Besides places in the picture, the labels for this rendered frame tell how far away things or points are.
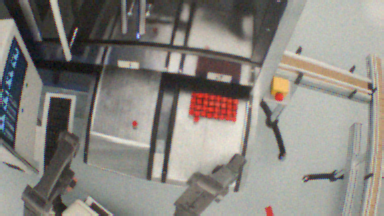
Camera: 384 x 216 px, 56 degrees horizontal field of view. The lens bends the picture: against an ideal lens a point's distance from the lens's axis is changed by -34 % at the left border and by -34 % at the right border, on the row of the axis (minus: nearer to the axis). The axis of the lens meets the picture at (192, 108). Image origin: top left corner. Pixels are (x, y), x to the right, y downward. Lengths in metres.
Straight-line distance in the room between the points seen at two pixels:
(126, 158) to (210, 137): 0.33
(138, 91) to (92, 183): 0.99
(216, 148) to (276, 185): 1.01
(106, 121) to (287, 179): 1.33
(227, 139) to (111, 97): 0.48
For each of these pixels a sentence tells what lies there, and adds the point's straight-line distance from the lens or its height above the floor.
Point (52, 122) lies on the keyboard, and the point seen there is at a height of 0.83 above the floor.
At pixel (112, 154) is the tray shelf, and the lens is 1.97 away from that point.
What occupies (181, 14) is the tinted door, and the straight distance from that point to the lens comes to 1.50.
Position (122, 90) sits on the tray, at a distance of 2.03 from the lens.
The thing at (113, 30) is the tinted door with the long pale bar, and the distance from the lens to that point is 1.67.
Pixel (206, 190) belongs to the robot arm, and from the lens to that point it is 1.28.
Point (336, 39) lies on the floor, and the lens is 3.43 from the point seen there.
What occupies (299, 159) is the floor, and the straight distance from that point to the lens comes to 2.98.
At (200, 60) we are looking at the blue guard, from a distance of 1.80.
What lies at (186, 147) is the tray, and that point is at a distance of 1.97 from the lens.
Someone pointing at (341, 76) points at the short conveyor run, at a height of 0.93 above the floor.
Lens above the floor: 2.79
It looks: 72 degrees down
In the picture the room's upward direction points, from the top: 12 degrees clockwise
